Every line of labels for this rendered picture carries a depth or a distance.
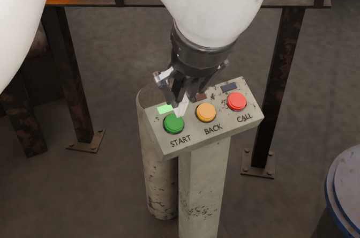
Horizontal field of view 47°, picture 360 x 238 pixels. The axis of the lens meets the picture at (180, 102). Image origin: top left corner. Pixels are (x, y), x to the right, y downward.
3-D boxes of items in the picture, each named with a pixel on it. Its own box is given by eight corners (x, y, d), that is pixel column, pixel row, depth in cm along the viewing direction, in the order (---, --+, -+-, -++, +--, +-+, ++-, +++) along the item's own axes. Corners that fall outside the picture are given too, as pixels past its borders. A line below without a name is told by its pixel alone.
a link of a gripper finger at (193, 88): (190, 52, 65) (199, 50, 65) (181, 84, 75) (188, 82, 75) (201, 73, 63) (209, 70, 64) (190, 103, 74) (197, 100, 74)
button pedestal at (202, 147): (152, 233, 132) (138, 99, 88) (218, 205, 139) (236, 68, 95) (173, 279, 122) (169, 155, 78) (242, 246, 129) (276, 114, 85)
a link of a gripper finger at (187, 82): (195, 75, 63) (187, 77, 63) (183, 105, 73) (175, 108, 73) (185, 54, 64) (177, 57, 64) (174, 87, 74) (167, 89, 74)
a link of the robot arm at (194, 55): (163, 0, 54) (158, 27, 59) (191, 57, 51) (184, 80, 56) (224, -16, 56) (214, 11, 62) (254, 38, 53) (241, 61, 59)
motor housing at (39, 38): (13, 139, 159) (-41, 24, 120) (69, 121, 165) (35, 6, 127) (19, 164, 151) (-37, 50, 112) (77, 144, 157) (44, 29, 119)
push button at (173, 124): (160, 120, 86) (161, 117, 84) (178, 114, 87) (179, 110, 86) (167, 136, 85) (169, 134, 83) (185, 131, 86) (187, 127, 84)
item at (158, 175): (142, 196, 142) (128, 88, 104) (174, 184, 145) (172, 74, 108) (156, 225, 134) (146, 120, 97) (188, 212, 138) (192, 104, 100)
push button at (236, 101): (223, 98, 90) (225, 94, 89) (239, 93, 92) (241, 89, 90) (231, 114, 89) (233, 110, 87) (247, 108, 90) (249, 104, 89)
